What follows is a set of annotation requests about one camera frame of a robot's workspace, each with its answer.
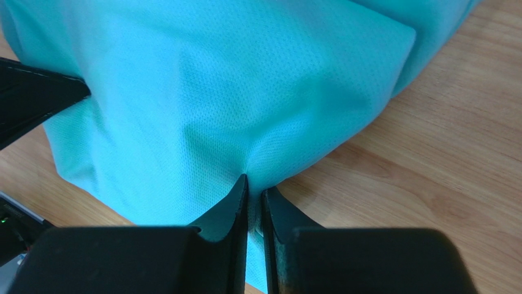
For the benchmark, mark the mint green t shirt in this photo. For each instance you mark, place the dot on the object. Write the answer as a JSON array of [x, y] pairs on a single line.
[[188, 95]]

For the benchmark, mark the aluminium front rail frame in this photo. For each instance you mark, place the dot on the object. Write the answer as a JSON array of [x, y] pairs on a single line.
[[20, 229]]

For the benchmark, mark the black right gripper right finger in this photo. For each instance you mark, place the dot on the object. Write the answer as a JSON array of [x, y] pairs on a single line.
[[305, 257]]

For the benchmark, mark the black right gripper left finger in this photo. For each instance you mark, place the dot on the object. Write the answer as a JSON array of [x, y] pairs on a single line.
[[206, 256]]

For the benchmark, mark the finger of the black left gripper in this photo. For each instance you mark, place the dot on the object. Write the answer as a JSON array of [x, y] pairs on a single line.
[[30, 95]]

